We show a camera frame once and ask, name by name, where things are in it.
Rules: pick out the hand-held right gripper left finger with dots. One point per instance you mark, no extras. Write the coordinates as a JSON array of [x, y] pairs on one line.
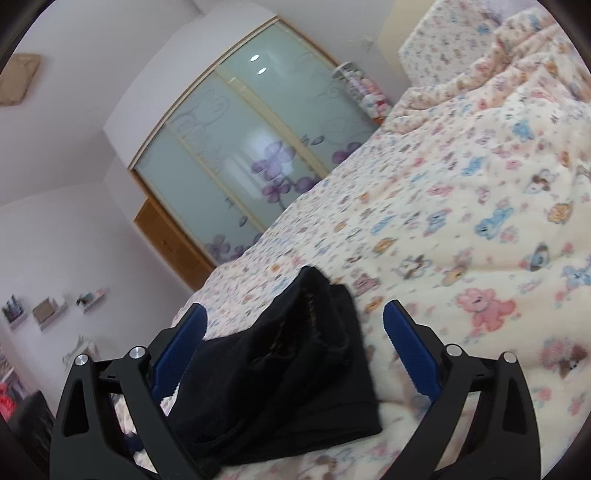
[[180, 341]]

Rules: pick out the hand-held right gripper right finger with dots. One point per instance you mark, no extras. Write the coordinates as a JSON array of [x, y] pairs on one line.
[[411, 350]]

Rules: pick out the black pants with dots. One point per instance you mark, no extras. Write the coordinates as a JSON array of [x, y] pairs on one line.
[[277, 392]]

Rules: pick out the wooden door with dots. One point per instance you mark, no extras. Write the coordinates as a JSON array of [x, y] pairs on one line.
[[171, 244]]

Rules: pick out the animal print fleece blanket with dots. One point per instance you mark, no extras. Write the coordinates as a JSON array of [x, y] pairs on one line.
[[461, 207]]

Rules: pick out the black chair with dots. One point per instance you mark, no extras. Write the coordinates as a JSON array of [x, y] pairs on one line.
[[32, 424]]

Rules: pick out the red cloth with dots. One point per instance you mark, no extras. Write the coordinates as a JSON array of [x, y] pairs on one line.
[[5, 399]]

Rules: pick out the floral glass sliding wardrobe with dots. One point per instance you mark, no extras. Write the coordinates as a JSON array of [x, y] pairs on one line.
[[221, 161]]

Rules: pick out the clear cylinder of plush toys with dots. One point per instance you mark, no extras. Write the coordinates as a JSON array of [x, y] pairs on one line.
[[367, 92]]

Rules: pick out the beige square ceiling lamp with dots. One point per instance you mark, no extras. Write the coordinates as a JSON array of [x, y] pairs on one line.
[[18, 78]]

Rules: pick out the animal print pillow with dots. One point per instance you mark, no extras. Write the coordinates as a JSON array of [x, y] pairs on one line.
[[443, 41]]

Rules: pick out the cream headboard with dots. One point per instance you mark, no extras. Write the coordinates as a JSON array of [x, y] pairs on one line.
[[395, 25]]

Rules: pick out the white wall shelf small items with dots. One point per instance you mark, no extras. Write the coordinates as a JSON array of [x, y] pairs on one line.
[[91, 299]]

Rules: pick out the white wall shelf brown box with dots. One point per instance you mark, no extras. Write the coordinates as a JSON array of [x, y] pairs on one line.
[[48, 311]]

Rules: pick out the white wall shelf with books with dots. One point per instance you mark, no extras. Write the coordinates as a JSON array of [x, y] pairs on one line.
[[13, 311]]

